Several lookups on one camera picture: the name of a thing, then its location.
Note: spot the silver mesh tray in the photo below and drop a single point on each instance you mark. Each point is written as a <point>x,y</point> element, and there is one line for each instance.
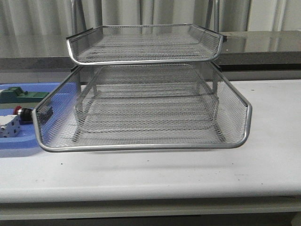
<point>62,132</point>
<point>154,107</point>
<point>143,44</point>

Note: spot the red emergency push button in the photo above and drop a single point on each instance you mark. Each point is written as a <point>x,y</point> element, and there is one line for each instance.
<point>24,115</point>

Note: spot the blue plastic tray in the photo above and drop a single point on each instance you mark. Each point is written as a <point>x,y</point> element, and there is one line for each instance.
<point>26,137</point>

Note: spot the green electrical module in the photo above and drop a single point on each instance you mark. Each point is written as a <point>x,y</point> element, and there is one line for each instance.
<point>17,95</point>

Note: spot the grey stone counter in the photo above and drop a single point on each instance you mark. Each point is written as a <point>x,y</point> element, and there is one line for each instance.
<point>246,51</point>

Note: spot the white circuit breaker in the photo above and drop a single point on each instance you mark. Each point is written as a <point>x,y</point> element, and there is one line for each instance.
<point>9,126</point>

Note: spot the white pleated curtain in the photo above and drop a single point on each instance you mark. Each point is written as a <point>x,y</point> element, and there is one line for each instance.
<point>53,17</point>

